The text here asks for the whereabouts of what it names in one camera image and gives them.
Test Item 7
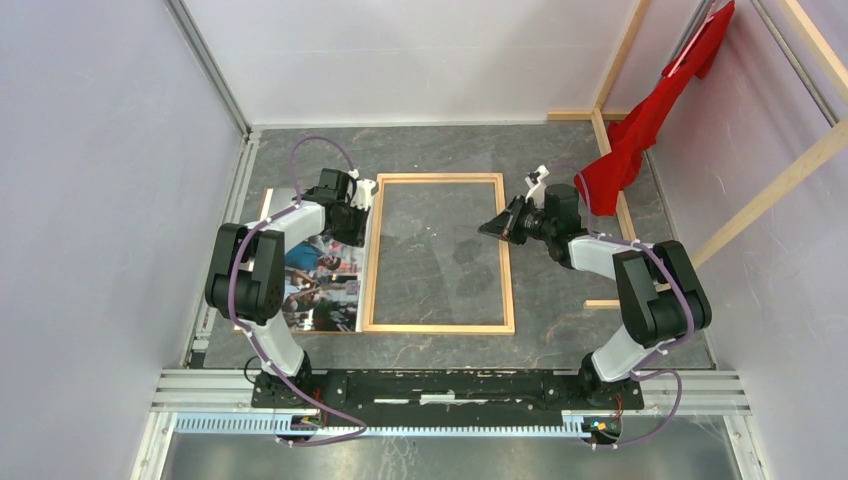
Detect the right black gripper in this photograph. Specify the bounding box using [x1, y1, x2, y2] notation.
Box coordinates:
[479, 194, 555, 245]

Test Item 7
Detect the clear plastic sheet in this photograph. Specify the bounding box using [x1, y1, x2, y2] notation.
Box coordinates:
[373, 179, 507, 330]

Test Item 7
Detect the brown backing board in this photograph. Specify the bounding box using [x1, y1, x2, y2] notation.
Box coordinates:
[231, 187, 364, 336]

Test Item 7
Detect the printed colour photo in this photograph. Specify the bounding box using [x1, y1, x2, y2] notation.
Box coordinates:
[270, 228, 367, 333]

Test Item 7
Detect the wooden picture frame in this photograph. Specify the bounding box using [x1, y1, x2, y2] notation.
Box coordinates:
[362, 173, 516, 335]

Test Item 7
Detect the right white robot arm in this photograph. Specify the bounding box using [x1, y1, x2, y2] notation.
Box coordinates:
[478, 184, 712, 408]

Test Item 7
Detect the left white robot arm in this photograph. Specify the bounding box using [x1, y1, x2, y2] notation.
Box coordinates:
[204, 168, 378, 408]

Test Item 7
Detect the red cloth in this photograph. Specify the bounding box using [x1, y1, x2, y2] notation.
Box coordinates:
[574, 1, 736, 216]

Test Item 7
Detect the wooden stand structure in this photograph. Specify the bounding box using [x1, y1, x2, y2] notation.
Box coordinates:
[547, 0, 848, 311]

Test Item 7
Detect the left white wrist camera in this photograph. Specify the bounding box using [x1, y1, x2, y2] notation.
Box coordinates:
[348, 170, 379, 211]

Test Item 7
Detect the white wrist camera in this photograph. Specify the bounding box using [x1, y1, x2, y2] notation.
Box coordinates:
[348, 170, 379, 211]
[525, 165, 550, 209]

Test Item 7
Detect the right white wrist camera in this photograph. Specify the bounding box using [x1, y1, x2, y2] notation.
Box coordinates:
[525, 165, 550, 209]

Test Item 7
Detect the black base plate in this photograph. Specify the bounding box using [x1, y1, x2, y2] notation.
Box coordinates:
[251, 369, 645, 429]

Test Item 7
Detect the aluminium rail base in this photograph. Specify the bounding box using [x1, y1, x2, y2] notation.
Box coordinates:
[151, 370, 752, 440]

